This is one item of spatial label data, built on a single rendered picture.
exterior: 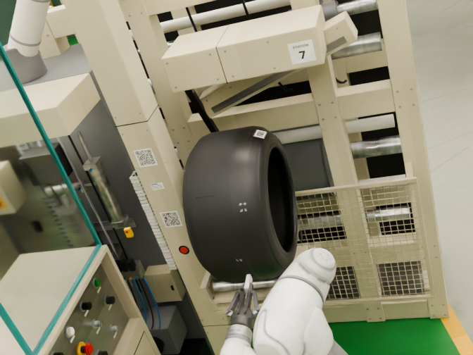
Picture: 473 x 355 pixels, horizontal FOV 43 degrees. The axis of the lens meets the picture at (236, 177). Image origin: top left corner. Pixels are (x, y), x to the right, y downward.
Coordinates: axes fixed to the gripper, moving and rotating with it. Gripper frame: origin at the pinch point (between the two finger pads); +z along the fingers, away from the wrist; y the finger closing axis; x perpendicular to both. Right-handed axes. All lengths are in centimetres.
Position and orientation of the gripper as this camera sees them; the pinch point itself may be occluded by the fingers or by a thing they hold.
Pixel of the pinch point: (248, 284)
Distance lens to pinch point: 224.0
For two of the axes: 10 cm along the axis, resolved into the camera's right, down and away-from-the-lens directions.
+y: -9.4, 1.3, 3.1
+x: 3.0, 7.5, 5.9
